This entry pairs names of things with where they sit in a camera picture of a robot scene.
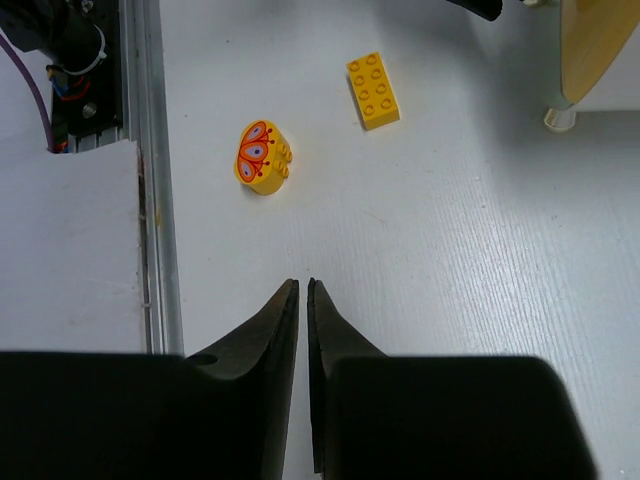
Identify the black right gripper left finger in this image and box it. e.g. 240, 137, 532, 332
1, 279, 299, 479

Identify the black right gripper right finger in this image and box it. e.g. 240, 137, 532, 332
307, 280, 597, 479

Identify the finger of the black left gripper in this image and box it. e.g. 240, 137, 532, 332
447, 0, 503, 21

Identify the yellow drawer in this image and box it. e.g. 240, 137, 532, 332
560, 0, 639, 104

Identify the yellow lego brick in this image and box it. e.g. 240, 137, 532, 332
346, 52, 400, 131

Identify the orange oval lego piece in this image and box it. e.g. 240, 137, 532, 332
234, 120, 293, 196

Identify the aluminium table front rail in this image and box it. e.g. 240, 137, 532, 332
119, 1, 184, 355

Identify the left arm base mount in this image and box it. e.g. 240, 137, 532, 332
1, 1, 123, 153

